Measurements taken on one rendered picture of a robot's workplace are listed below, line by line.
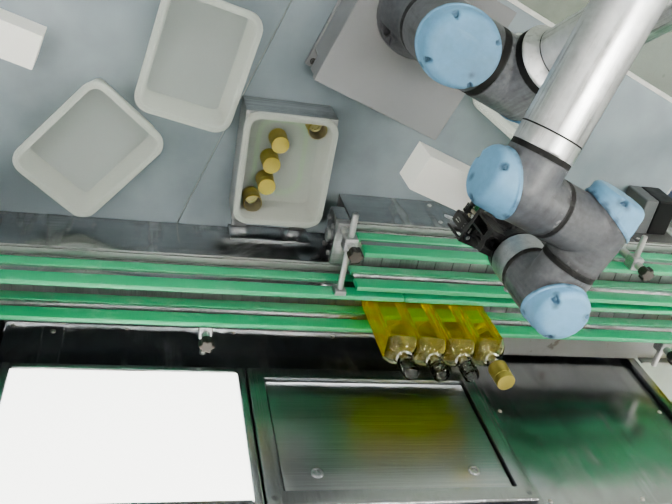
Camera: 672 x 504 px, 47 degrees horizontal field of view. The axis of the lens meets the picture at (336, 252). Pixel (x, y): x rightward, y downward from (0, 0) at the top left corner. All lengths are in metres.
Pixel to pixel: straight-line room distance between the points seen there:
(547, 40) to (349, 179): 0.55
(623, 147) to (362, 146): 0.58
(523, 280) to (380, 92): 0.54
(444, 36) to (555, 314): 0.44
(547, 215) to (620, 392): 0.97
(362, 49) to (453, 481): 0.76
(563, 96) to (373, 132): 0.71
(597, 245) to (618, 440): 0.79
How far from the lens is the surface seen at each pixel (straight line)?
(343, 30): 1.35
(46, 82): 1.47
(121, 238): 1.49
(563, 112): 0.89
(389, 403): 1.49
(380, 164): 1.57
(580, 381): 1.81
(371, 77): 1.39
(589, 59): 0.90
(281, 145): 1.44
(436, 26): 1.16
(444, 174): 1.20
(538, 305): 0.96
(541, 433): 1.61
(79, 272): 1.43
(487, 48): 1.18
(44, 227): 1.52
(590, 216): 0.94
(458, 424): 1.49
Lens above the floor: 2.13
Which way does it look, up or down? 57 degrees down
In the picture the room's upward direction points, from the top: 159 degrees clockwise
